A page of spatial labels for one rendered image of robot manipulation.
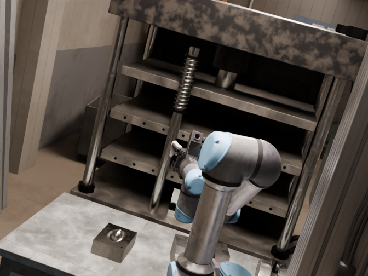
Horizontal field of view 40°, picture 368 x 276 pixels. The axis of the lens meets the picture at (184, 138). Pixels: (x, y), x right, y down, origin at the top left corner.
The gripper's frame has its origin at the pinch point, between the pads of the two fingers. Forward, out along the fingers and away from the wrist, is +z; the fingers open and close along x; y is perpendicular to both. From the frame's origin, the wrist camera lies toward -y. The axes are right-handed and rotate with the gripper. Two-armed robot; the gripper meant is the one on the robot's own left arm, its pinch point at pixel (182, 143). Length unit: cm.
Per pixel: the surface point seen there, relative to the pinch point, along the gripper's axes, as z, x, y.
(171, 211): 75, 31, 60
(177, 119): 75, 13, 8
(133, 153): 98, 3, 41
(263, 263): 10, 61, 44
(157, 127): 83, 7, 18
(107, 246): 19, -9, 61
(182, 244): 21, 25, 52
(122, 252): 16, -2, 61
